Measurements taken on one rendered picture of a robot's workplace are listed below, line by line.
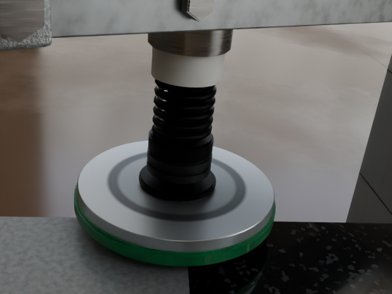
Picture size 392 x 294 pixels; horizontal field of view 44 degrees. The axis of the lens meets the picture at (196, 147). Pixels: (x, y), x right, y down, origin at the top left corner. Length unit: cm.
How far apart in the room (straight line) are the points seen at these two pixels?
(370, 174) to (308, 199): 74
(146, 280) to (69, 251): 9
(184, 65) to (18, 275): 25
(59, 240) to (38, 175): 188
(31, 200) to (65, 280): 175
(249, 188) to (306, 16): 19
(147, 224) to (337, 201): 201
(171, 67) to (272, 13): 10
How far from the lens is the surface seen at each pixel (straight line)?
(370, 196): 170
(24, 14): 29
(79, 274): 49
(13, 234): 54
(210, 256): 46
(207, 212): 49
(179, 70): 45
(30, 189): 230
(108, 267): 49
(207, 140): 50
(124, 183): 53
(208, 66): 46
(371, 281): 54
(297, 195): 240
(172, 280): 48
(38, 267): 50
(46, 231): 54
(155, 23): 37
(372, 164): 169
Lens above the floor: 118
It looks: 26 degrees down
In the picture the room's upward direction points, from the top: 6 degrees clockwise
